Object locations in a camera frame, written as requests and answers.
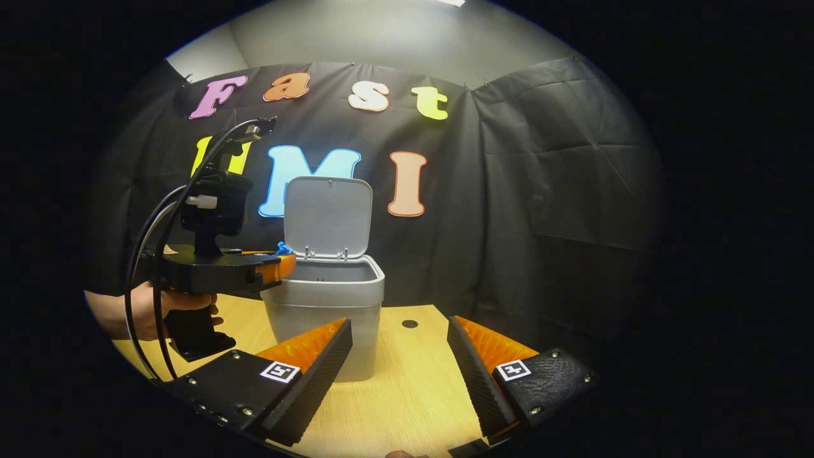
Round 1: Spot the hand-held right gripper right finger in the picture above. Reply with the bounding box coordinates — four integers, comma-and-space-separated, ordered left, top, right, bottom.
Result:
447, 316, 600, 446

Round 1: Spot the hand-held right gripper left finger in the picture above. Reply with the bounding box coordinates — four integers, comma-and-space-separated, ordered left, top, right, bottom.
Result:
164, 317, 354, 447

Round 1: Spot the white desktop garbage bin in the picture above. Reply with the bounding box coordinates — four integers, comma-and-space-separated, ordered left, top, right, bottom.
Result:
261, 176, 386, 382

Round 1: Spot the black backdrop cloth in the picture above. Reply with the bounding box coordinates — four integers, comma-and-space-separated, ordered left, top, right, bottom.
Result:
86, 56, 668, 357

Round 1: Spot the black cable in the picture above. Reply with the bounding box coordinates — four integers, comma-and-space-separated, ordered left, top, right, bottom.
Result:
124, 118, 263, 382

